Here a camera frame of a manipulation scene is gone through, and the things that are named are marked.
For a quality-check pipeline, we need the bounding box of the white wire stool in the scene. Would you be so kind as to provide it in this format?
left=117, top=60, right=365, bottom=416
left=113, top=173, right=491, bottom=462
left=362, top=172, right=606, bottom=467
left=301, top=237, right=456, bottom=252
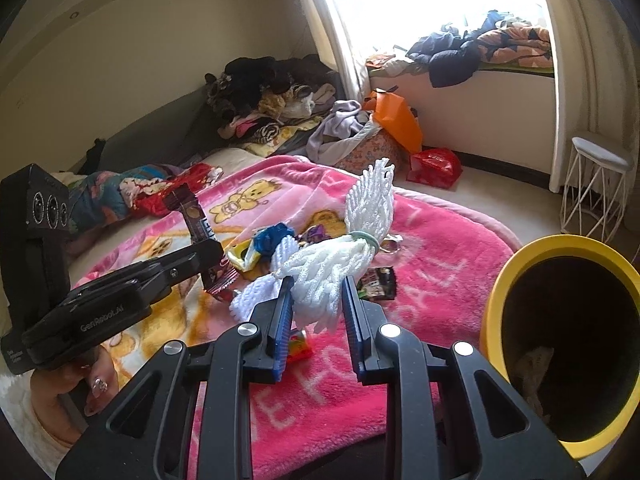
left=559, top=131, right=635, bottom=237

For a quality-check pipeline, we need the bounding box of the floral quilt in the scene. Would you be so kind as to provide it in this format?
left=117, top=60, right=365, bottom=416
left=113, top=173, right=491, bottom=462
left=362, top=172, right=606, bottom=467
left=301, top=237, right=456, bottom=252
left=65, top=164, right=182, bottom=234

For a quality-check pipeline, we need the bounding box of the red plastic bag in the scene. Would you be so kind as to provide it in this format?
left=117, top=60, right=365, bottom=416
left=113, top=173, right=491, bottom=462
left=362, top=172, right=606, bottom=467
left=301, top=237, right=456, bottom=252
left=407, top=147, right=463, bottom=190

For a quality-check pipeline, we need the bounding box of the orange bag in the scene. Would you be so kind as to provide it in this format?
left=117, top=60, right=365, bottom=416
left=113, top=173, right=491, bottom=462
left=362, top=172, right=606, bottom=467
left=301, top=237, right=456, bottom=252
left=364, top=89, right=424, bottom=155

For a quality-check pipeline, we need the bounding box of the person's left forearm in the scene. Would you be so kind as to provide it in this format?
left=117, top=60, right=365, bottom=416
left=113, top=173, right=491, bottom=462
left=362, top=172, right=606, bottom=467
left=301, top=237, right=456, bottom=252
left=0, top=372, right=76, bottom=466

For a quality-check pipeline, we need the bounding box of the brown snack bar wrapper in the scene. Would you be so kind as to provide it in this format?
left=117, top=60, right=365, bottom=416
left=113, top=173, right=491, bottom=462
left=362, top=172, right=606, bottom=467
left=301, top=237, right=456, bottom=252
left=162, top=183, right=241, bottom=306

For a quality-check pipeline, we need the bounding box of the pink printed blanket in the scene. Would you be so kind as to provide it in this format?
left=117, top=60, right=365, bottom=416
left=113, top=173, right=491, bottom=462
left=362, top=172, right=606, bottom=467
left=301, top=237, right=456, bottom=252
left=65, top=155, right=523, bottom=471

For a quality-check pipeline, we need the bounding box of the orange patterned blanket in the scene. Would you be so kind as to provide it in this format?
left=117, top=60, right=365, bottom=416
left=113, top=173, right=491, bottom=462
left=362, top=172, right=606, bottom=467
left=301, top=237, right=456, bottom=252
left=475, top=17, right=555, bottom=69

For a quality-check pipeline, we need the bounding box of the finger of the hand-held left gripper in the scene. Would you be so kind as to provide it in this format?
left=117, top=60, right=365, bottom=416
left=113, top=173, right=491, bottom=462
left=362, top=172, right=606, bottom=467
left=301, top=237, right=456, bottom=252
left=72, top=240, right=226, bottom=306

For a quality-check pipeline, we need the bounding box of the small colourful candy wrapper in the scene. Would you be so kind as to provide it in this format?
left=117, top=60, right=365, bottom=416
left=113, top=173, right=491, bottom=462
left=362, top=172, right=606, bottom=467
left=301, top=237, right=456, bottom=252
left=287, top=332, right=314, bottom=362

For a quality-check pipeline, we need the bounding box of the yellow crumpled wrapper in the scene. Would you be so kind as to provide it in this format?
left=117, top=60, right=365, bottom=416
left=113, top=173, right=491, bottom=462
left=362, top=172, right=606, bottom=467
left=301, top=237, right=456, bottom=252
left=225, top=240, right=263, bottom=273

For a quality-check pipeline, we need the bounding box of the yellow trash bin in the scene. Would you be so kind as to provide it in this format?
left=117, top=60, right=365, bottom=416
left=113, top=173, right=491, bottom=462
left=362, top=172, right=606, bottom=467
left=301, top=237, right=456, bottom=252
left=479, top=234, right=640, bottom=462

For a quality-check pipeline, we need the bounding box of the blue crumpled wrapper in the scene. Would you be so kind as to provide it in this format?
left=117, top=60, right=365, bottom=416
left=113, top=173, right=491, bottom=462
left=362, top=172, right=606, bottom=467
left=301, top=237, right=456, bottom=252
left=252, top=222, right=297, bottom=262

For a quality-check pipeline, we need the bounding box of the pile of clothes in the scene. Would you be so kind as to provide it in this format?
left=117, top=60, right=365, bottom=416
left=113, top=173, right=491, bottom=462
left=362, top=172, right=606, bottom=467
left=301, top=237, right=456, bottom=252
left=204, top=55, right=343, bottom=147

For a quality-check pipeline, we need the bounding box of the dark jacket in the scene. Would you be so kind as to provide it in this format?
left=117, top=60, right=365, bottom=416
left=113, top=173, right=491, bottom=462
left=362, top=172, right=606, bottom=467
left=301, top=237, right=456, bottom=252
left=406, top=10, right=507, bottom=89

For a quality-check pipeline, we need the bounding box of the red printed cloth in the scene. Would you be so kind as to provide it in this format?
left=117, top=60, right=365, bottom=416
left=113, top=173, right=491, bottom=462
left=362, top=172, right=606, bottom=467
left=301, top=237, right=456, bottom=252
left=132, top=162, right=224, bottom=218

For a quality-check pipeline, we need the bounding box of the white curtain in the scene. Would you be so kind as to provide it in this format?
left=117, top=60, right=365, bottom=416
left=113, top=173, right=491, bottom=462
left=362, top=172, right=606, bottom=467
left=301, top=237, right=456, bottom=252
left=285, top=0, right=401, bottom=106

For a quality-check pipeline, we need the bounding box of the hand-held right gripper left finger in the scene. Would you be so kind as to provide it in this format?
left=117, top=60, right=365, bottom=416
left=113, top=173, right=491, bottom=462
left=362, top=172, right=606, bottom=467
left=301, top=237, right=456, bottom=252
left=55, top=276, right=296, bottom=480

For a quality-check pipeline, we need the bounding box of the floral storage box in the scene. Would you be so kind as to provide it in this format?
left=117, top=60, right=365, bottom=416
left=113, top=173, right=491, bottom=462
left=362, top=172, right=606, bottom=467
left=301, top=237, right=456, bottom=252
left=332, top=120, right=409, bottom=176

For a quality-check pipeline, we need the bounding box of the purple snack wrapper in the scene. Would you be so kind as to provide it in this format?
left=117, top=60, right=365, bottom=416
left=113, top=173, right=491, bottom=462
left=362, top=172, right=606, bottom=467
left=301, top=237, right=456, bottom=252
left=300, top=222, right=332, bottom=244

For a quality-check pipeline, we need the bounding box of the dark snack packet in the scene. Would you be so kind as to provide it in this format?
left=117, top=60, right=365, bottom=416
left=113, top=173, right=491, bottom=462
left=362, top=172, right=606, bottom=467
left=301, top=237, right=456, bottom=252
left=357, top=266, right=398, bottom=302

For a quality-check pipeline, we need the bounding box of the person's left hand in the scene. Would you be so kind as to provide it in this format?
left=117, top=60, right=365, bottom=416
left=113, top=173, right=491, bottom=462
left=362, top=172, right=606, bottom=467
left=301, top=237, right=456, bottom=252
left=30, top=347, right=121, bottom=441

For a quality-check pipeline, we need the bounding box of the grey garment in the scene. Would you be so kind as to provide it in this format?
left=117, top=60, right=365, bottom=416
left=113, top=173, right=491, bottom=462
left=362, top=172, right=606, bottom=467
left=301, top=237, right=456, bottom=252
left=306, top=100, right=372, bottom=164

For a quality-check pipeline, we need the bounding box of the white foam net sleeve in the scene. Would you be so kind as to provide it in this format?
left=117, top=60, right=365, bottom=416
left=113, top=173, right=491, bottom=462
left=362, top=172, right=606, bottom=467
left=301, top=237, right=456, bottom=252
left=230, top=157, right=396, bottom=336

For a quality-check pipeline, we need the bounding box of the green rubber band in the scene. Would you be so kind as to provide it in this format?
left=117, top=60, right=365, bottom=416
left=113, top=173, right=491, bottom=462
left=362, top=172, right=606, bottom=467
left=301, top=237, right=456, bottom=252
left=347, top=230, right=381, bottom=252

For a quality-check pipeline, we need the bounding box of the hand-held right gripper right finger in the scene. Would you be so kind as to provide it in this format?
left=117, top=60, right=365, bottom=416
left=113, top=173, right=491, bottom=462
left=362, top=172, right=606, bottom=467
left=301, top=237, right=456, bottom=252
left=341, top=276, right=586, bottom=480

